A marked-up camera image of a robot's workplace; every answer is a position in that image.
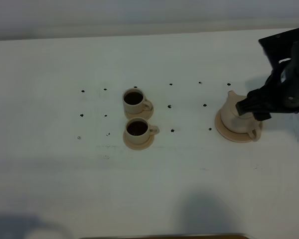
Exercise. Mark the beige far teacup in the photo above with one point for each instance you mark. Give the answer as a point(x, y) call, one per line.
point(135, 101)

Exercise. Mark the beige near cup saucer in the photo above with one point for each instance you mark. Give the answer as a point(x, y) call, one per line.
point(141, 146)

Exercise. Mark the beige teacup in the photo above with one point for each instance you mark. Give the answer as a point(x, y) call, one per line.
point(135, 101)
point(138, 130)

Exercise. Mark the beige far cup saucer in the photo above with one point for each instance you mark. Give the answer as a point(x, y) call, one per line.
point(139, 115)

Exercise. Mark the beige teapot saucer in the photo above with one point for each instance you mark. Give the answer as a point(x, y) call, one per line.
point(233, 136)

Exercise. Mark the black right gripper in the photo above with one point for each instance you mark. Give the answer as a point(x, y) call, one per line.
point(280, 94)

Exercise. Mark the beige teapot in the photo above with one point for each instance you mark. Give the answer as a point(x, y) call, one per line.
point(245, 123)

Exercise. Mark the beige near teacup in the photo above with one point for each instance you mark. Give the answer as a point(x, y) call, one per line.
point(138, 130)

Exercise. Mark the beige cup saucer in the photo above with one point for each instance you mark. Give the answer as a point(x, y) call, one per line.
point(139, 115)
point(141, 146)

